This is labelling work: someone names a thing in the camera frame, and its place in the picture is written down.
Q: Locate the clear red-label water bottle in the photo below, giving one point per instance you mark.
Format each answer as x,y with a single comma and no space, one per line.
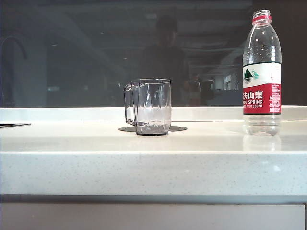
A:
261,95

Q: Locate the dark round flat disc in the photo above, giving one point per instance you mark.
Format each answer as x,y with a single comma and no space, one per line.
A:
177,129

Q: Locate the flat black sheet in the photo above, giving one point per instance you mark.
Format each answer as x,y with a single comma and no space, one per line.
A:
12,124

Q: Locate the transparent grey faceted mug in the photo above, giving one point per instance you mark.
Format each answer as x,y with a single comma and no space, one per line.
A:
153,115

